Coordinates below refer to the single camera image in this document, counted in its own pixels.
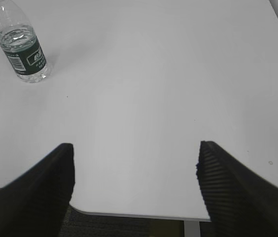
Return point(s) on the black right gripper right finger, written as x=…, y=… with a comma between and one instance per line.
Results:
x=240, y=203

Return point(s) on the white table leg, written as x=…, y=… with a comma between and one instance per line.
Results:
x=192, y=229

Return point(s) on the clear green-label water bottle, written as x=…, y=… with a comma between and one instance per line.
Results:
x=20, y=44

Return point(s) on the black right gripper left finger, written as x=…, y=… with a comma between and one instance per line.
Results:
x=35, y=204

